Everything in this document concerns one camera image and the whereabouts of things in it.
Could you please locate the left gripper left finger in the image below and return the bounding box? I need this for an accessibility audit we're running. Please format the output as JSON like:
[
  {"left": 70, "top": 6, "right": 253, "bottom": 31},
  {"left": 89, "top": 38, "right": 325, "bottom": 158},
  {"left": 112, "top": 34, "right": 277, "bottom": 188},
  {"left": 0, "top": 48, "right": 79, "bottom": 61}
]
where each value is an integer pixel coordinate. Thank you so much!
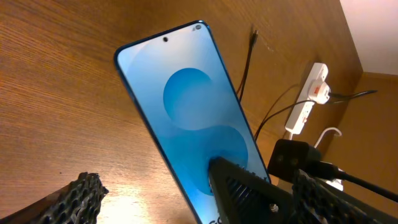
[{"left": 1, "top": 172, "right": 109, "bottom": 224}]

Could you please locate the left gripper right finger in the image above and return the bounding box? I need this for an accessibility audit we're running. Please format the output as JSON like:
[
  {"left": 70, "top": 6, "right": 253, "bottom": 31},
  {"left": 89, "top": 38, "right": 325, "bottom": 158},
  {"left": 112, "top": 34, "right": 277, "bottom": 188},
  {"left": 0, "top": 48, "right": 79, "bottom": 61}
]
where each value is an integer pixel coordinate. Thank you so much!
[{"left": 208, "top": 157, "right": 397, "bottom": 224}]

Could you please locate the blue Samsung Galaxy smartphone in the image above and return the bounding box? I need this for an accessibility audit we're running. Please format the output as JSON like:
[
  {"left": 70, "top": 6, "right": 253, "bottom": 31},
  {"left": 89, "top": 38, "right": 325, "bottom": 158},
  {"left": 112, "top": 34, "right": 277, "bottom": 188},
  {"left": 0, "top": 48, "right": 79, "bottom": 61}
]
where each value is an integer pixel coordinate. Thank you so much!
[{"left": 114, "top": 21, "right": 269, "bottom": 223}]

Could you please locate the black USB charging cable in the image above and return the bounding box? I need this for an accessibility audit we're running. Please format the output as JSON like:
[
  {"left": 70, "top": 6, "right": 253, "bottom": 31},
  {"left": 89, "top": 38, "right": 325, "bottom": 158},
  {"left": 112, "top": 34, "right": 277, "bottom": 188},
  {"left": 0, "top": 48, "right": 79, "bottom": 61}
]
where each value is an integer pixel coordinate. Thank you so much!
[{"left": 236, "top": 29, "right": 379, "bottom": 141}]

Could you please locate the white USB charger plug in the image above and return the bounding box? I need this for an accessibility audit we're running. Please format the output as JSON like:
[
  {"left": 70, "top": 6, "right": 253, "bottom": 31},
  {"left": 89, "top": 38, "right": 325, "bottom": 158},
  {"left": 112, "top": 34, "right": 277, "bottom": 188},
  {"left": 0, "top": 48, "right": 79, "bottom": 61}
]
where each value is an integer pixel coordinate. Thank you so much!
[{"left": 308, "top": 80, "right": 331, "bottom": 105}]

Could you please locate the white power strip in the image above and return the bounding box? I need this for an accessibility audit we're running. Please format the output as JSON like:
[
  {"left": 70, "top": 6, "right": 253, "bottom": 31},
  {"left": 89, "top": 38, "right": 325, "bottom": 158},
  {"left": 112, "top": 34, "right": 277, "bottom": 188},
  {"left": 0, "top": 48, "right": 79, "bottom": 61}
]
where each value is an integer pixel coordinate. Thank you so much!
[{"left": 285, "top": 63, "right": 328, "bottom": 135}]

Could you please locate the white power strip cord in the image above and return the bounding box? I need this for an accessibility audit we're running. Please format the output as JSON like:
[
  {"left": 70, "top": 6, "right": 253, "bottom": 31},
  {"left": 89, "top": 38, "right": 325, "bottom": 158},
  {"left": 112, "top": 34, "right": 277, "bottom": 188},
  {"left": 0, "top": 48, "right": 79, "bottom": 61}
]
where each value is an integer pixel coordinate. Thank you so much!
[{"left": 287, "top": 126, "right": 343, "bottom": 149}]

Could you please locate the right camera black cable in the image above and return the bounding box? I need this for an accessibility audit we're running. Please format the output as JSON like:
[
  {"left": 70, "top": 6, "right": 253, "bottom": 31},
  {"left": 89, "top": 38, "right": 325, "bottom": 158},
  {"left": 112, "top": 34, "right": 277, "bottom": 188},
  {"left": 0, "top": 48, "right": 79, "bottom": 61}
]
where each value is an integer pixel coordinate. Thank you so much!
[{"left": 304, "top": 160, "right": 398, "bottom": 203}]

